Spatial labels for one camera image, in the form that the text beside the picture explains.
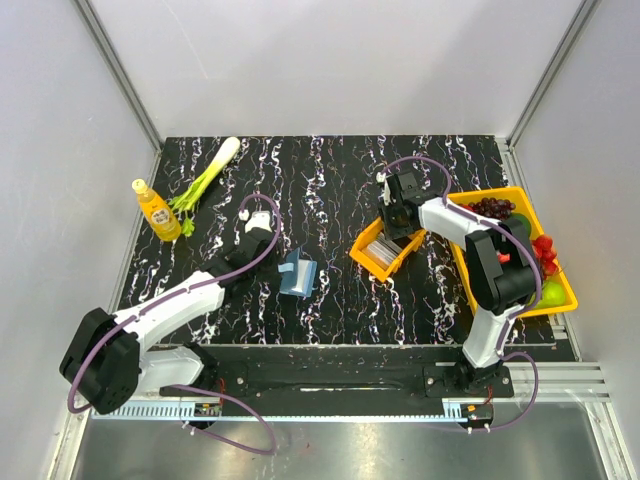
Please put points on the small orange card bin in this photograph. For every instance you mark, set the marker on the small orange card bin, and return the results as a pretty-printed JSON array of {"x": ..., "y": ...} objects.
[{"x": 374, "y": 231}]

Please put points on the yellow juice bottle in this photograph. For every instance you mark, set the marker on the yellow juice bottle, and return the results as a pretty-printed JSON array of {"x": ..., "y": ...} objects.
[{"x": 156, "y": 211}]

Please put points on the dark green avocado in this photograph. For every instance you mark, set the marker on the dark green avocado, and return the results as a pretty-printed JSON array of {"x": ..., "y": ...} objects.
[{"x": 524, "y": 221}]

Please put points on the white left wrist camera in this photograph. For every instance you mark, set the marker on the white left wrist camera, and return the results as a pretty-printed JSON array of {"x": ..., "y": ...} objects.
[{"x": 255, "y": 220}]

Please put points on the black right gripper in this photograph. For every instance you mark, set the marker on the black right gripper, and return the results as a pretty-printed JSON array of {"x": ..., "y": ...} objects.
[{"x": 390, "y": 232}]

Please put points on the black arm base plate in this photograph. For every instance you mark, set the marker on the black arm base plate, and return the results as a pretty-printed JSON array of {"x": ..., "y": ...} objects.
[{"x": 431, "y": 371}]

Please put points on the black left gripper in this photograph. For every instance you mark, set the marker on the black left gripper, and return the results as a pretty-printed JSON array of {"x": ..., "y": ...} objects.
[{"x": 273, "y": 271}]

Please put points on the black marble pattern mat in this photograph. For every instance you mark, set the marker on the black marble pattern mat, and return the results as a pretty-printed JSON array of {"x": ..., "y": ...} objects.
[{"x": 325, "y": 189}]

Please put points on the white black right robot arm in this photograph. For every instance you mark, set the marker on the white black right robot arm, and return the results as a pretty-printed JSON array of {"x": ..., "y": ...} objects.
[{"x": 503, "y": 271}]

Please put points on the dark purple grape bunch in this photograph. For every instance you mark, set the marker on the dark purple grape bunch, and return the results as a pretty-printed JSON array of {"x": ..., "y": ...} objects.
[{"x": 492, "y": 207}]

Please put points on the light green apple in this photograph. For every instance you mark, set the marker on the light green apple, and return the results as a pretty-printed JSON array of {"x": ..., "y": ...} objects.
[{"x": 552, "y": 295}]

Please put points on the white slotted cable duct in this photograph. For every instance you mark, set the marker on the white slotted cable duct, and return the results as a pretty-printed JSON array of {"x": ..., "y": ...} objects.
[{"x": 192, "y": 411}]

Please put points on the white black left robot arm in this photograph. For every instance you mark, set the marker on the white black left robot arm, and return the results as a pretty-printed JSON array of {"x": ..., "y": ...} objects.
[{"x": 112, "y": 356}]

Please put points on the green white leek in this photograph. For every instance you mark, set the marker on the green white leek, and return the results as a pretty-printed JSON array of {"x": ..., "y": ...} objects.
[{"x": 185, "y": 203}]

